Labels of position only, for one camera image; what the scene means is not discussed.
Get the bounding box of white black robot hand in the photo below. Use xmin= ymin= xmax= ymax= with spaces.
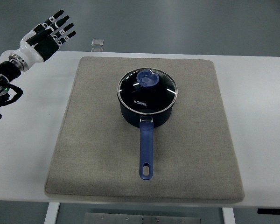
xmin=14 ymin=10 xmax=76 ymax=66

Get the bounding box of glass pot lid blue knob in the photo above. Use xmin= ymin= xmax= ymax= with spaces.
xmin=117 ymin=68 xmax=178 ymax=114

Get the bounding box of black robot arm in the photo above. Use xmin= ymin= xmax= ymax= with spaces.
xmin=0 ymin=54 xmax=28 ymax=119

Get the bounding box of beige fabric mat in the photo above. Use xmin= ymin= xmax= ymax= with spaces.
xmin=44 ymin=56 xmax=245 ymax=203

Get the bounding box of white table leg left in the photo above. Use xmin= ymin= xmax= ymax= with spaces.
xmin=44 ymin=202 xmax=60 ymax=224

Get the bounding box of white table leg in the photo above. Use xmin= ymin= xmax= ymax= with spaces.
xmin=222 ymin=208 xmax=236 ymax=224
xmin=44 ymin=202 xmax=60 ymax=224

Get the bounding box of white table leg right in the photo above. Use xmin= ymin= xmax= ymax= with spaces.
xmin=222 ymin=208 xmax=236 ymax=224

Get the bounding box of black table control panel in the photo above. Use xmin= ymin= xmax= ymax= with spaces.
xmin=257 ymin=208 xmax=280 ymax=215

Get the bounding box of dark blue saucepan blue handle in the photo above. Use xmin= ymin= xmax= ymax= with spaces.
xmin=120 ymin=103 xmax=173 ymax=180

